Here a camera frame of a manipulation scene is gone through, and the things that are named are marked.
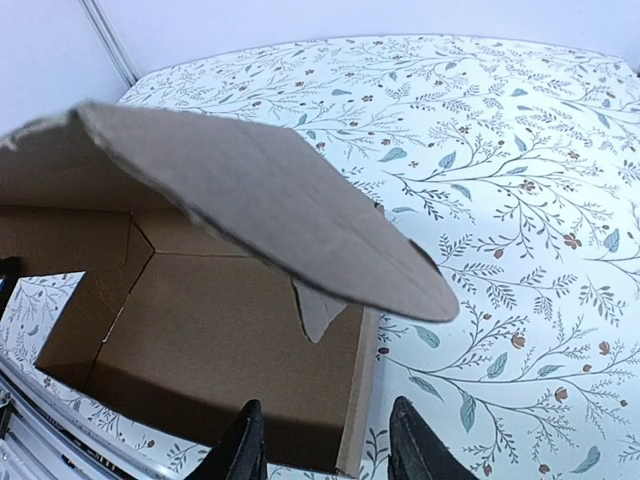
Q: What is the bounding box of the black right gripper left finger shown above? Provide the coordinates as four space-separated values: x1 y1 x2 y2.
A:
192 399 266 480

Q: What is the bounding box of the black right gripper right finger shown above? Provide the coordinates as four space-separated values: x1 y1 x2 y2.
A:
388 396 477 480

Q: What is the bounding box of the aluminium frame post left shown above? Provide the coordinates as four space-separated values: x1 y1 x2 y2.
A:
79 0 139 87

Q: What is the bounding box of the brown cardboard box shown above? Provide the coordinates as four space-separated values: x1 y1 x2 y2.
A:
1 102 459 478

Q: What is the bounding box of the floral patterned table mat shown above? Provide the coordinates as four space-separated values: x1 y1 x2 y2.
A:
0 34 640 480

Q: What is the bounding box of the aluminium front rail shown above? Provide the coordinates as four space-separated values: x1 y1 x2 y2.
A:
1 359 177 479

